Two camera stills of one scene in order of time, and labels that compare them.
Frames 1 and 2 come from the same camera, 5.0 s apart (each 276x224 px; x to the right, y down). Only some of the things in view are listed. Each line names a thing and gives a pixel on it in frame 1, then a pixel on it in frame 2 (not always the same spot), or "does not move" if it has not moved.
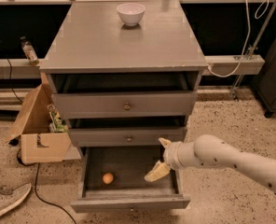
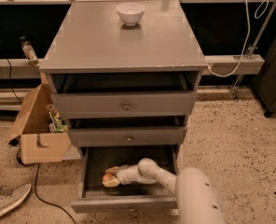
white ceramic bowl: x=131 y=13 does not move
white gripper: x=171 y=155 to x=123 y=175
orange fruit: x=107 y=178 does not move
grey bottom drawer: x=113 y=179 does not move
